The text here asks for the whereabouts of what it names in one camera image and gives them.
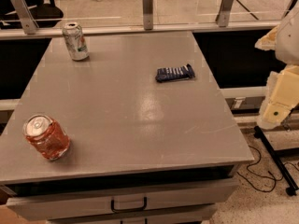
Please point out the black drawer handle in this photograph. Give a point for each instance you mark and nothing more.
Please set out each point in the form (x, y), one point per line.
(128, 206)

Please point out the grey cabinet drawer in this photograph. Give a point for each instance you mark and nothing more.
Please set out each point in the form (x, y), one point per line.
(91, 203)

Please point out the lower grey drawer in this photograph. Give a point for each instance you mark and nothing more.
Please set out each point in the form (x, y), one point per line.
(173, 215)

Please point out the blue rxbar blueberry wrapper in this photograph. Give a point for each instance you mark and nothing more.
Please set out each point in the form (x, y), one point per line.
(174, 73)

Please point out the metal bracket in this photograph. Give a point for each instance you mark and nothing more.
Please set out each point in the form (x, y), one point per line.
(147, 14)
(27, 21)
(223, 16)

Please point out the black floor stand leg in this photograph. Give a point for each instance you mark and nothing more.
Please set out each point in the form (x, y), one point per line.
(276, 156)

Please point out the white green 7up can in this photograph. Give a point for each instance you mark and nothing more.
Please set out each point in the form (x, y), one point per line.
(75, 41)

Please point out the orange soda can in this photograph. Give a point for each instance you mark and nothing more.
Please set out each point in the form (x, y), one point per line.
(47, 136)

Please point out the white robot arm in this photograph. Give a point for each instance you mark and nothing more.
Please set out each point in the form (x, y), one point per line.
(287, 43)

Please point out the black office chair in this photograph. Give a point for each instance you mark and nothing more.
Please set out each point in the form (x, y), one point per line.
(45, 12)

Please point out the middle metal bracket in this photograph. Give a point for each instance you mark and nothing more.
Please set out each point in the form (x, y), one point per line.
(147, 14)

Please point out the right metal bracket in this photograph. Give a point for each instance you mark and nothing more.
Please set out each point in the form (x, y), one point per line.
(223, 16)

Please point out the left metal bracket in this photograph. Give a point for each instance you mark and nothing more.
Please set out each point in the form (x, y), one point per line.
(27, 21)

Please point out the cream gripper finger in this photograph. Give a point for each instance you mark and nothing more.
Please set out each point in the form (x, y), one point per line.
(281, 97)
(268, 41)

